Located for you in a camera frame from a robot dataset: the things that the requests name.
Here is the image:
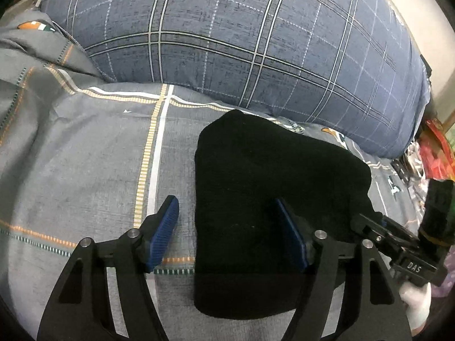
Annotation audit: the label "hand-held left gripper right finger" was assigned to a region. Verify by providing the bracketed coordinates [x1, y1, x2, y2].
[273, 198, 413, 341]

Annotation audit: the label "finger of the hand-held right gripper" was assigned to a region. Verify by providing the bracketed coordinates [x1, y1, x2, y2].
[350, 213, 406, 261]
[381, 216, 423, 248]

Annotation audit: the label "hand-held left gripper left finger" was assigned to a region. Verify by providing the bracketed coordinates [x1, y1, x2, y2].
[36, 195, 180, 341]

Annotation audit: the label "black pants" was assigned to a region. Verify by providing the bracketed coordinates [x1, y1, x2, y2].
[194, 109, 385, 321]

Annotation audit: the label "person's right hand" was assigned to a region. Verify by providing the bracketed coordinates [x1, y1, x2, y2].
[398, 280, 433, 332]

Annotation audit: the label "red packet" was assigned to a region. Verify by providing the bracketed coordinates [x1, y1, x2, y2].
[419, 118, 455, 180]

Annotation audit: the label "grey striped bed cover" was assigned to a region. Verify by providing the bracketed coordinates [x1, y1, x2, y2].
[0, 7, 429, 341]

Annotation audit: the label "blue plaid pillow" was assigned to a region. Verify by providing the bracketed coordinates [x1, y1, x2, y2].
[35, 0, 431, 160]

